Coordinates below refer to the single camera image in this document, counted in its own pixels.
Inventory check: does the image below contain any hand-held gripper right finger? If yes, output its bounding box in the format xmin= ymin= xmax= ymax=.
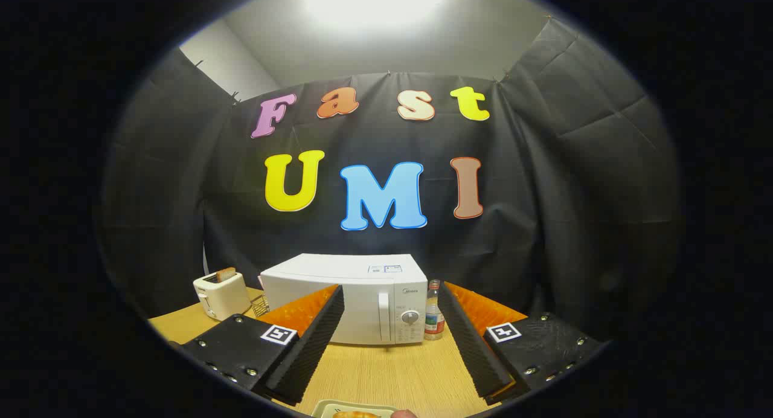
xmin=438 ymin=280 xmax=605 ymax=407

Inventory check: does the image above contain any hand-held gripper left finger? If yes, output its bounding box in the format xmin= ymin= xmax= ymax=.
xmin=181 ymin=284 xmax=345 ymax=407

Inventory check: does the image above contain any white microwave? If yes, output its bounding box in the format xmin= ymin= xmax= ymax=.
xmin=260 ymin=253 xmax=429 ymax=346

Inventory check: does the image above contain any clear plastic water bottle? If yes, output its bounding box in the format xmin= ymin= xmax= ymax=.
xmin=424 ymin=279 xmax=446 ymax=341

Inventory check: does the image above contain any cream plate with cherry print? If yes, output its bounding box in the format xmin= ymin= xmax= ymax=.
xmin=311 ymin=399 xmax=399 ymax=418

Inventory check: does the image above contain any white toaster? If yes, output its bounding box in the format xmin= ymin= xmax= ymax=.
xmin=193 ymin=272 xmax=251 ymax=321

